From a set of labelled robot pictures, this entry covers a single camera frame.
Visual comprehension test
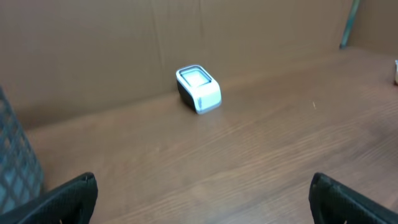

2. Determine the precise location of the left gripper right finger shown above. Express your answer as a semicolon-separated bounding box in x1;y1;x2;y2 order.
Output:
308;172;397;224

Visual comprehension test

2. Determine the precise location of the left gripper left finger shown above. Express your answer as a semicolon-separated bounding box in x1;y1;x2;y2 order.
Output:
1;172;98;224

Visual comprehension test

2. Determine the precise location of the white cosmetic tube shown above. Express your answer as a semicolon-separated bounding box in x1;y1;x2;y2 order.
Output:
394;60;398;85

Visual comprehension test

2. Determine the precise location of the white barcode scanner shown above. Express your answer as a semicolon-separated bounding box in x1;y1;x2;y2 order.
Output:
176;65;222;114

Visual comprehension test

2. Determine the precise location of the grey plastic shopping basket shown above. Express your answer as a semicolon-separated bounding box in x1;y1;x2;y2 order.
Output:
1;91;44;214

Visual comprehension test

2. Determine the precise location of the green vertical corner strip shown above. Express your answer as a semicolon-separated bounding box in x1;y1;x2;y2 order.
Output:
339;0;361;49

